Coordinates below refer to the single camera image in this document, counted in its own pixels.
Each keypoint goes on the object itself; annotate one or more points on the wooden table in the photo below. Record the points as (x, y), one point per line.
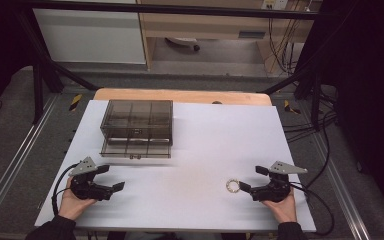
(180, 96)

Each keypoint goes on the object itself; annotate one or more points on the smoky transparent drawer box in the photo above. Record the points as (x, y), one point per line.
(136, 128)

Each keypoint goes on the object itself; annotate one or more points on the black metal frame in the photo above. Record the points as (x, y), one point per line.
(43, 66)

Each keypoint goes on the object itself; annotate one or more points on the office chair base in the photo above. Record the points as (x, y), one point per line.
(184, 42)

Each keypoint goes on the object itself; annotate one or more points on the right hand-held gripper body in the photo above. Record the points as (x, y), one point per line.
(275, 186)

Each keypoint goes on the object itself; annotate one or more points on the white table board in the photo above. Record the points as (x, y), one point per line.
(196, 150)

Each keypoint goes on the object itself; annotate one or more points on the yellow black striped tape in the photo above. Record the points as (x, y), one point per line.
(75, 102)
(290, 107)

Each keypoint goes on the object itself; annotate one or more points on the white cabinet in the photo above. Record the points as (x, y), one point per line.
(90, 36)

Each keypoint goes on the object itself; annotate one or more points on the aluminium floor rail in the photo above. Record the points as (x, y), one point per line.
(340, 193)
(15, 166)

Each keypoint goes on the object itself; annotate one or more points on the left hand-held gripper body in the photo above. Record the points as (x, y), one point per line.
(87, 188)

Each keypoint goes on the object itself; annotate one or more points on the wall power socket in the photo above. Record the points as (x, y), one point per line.
(274, 4)

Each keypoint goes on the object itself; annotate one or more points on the wooden desk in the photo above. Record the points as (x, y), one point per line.
(213, 30)

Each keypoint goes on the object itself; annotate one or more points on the person's left hand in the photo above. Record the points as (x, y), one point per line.
(71, 203)

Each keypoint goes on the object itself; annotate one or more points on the person's right hand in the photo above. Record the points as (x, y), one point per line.
(285, 208)

